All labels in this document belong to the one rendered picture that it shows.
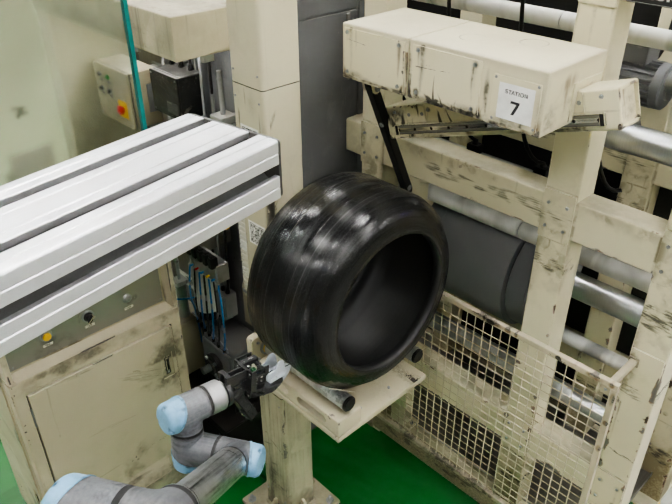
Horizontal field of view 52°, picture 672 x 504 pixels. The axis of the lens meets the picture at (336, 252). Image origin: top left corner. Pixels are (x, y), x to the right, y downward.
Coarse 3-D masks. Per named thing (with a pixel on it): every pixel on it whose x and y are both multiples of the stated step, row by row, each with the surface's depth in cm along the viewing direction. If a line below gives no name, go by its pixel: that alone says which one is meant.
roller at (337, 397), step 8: (272, 352) 199; (304, 376) 190; (312, 384) 189; (320, 392) 187; (328, 392) 185; (336, 392) 183; (344, 392) 183; (336, 400) 183; (344, 400) 181; (352, 400) 182; (344, 408) 182
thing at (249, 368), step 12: (240, 360) 164; (252, 360) 165; (228, 372) 160; (240, 372) 160; (252, 372) 160; (264, 372) 164; (228, 384) 158; (240, 384) 162; (252, 384) 162; (264, 384) 166; (252, 396) 164
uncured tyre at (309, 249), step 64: (320, 192) 169; (384, 192) 168; (256, 256) 170; (320, 256) 158; (384, 256) 209; (448, 256) 188; (256, 320) 173; (320, 320) 159; (384, 320) 205; (320, 384) 176
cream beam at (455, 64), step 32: (352, 32) 175; (384, 32) 168; (416, 32) 167; (448, 32) 167; (480, 32) 167; (512, 32) 167; (352, 64) 179; (384, 64) 171; (416, 64) 163; (448, 64) 157; (480, 64) 150; (512, 64) 145; (544, 64) 144; (576, 64) 146; (416, 96) 167; (448, 96) 160; (480, 96) 154; (544, 96) 142; (576, 96) 151; (512, 128) 151; (544, 128) 147
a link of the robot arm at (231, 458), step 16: (224, 448) 150; (240, 448) 151; (256, 448) 153; (208, 464) 139; (224, 464) 141; (240, 464) 147; (256, 464) 151; (192, 480) 130; (208, 480) 132; (224, 480) 138; (128, 496) 116; (144, 496) 116; (160, 496) 118; (176, 496) 120; (192, 496) 123; (208, 496) 130
